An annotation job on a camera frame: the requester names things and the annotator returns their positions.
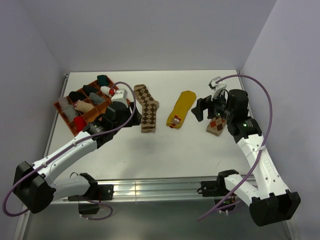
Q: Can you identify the beige rolled sock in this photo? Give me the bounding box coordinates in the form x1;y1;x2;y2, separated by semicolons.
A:
73;100;94;114

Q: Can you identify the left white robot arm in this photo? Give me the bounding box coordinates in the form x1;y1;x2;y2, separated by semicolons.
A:
12;101;141;214

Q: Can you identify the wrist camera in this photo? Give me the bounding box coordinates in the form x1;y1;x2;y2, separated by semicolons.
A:
208;76;227;101
111;89;128;104

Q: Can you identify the dark green rolled sock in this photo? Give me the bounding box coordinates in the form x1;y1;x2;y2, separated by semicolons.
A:
97;75;110;87

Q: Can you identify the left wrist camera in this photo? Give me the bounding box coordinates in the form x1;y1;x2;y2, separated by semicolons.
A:
111;89;128;104

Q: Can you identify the light grey rolled sock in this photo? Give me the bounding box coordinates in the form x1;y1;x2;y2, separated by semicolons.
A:
58;97;71;111

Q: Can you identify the dark grey rolled sock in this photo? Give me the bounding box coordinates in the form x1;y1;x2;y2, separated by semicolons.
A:
62;105;79;123

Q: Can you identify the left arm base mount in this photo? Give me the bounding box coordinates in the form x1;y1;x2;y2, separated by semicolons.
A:
67;184;114;216

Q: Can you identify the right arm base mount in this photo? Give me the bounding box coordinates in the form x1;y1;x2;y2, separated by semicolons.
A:
197;180;236;211

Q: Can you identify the aluminium rail frame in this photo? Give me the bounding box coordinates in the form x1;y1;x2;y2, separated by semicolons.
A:
12;72;301;240

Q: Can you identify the black rolled sock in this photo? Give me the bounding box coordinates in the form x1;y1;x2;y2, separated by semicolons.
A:
68;91;87;103
82;85;99;97

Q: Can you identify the yellow sock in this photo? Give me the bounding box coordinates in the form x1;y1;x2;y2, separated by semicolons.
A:
166;90;197;129

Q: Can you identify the black rolled sock left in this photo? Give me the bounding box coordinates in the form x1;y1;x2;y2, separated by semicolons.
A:
68;91;87;103

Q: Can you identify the brown argyle sock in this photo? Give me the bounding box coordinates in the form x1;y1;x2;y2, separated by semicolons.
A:
133;84;159;133

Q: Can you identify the orange compartment tray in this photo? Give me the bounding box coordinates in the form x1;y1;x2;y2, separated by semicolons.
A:
54;76;114;136

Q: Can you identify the orange argyle sock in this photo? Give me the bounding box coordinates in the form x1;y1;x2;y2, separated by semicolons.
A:
206;116;226;137

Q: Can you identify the white rolled sock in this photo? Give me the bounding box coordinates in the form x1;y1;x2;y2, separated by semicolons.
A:
100;86;112;97

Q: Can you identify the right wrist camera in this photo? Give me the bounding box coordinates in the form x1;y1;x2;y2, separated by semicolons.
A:
208;76;227;101

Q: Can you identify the red rolled sock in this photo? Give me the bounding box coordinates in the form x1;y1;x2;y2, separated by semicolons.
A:
73;116;87;133

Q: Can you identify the grey rolled sock middle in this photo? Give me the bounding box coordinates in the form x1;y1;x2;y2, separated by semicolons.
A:
89;92;106;106

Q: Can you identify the black rolled sock upper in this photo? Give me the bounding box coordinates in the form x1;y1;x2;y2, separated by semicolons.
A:
82;85;99;97

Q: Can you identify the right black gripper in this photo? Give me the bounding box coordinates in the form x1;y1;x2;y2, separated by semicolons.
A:
190;89;234;122

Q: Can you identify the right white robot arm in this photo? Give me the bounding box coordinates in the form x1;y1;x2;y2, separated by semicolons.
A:
191;89;301;227

